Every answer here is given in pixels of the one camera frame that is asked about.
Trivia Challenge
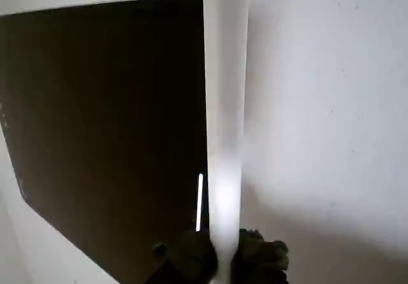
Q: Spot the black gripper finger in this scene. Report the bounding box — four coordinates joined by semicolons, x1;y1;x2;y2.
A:
231;228;290;284
143;228;220;284

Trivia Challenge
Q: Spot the ipad tablet with black screen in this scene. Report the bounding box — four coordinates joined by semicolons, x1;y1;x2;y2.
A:
0;0;211;284

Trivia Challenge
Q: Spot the white apple pencil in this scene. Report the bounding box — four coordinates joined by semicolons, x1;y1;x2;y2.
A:
203;0;250;284

